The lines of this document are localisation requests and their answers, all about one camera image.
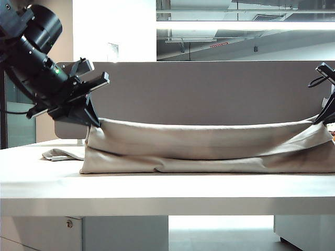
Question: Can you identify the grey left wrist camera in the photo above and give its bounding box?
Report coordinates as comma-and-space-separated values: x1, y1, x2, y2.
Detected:
56, 58, 95, 79

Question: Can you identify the beige T-shirt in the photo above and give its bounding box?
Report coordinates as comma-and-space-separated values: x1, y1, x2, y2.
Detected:
41, 116, 335, 175

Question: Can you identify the ceiling air vent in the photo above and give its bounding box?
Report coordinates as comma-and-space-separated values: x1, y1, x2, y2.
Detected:
252, 14, 285, 22

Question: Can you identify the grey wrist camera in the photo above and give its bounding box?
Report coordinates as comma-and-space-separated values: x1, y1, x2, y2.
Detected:
315, 62, 335, 85
56, 58, 95, 79

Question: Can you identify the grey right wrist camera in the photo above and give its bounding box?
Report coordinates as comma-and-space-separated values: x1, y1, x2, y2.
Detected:
315, 62, 335, 85

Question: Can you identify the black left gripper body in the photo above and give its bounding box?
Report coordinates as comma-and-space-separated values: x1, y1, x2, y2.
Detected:
26, 72, 110, 120

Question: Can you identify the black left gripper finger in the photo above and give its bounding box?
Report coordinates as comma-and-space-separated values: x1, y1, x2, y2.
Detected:
48, 100, 91, 126
84, 93, 102, 128

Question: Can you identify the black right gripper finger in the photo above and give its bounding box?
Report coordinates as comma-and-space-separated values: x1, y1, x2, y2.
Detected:
313, 91, 335, 125

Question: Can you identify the grey desk divider panel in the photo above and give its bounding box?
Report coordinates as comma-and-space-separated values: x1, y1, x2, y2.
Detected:
53, 61, 335, 139

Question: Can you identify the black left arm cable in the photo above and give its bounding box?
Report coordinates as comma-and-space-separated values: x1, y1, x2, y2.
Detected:
0, 103, 35, 115

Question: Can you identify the white side cabinet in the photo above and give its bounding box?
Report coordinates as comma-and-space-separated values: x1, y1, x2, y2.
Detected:
273, 215, 335, 251

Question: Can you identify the silver wall plate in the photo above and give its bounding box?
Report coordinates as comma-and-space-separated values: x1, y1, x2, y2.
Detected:
107, 42, 119, 63

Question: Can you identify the white drawer cabinet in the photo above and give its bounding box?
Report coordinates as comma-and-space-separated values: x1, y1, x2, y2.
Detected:
0, 215, 168, 251

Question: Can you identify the long ceiling light strip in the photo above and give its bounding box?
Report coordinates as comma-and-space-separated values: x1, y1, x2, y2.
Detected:
156, 20, 335, 31

